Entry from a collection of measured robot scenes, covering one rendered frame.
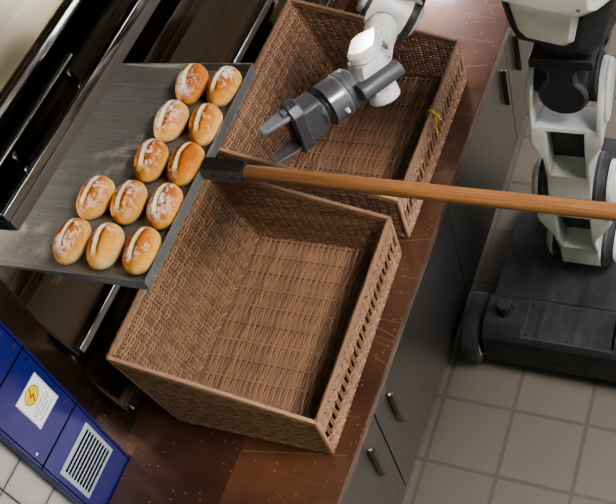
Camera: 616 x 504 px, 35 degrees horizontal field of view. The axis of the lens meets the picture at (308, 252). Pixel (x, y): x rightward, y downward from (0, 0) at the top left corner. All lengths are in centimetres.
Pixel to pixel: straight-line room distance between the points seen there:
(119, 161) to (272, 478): 76
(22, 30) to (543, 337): 156
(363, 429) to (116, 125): 85
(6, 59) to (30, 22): 9
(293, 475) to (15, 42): 107
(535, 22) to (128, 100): 85
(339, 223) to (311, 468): 60
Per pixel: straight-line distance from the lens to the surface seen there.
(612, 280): 282
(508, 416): 281
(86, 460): 221
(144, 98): 212
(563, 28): 196
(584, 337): 270
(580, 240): 266
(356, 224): 236
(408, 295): 235
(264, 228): 252
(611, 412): 281
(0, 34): 186
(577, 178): 233
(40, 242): 197
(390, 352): 228
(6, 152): 173
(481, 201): 169
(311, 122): 188
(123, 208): 187
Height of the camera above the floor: 252
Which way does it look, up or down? 51 degrees down
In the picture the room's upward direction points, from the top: 24 degrees counter-clockwise
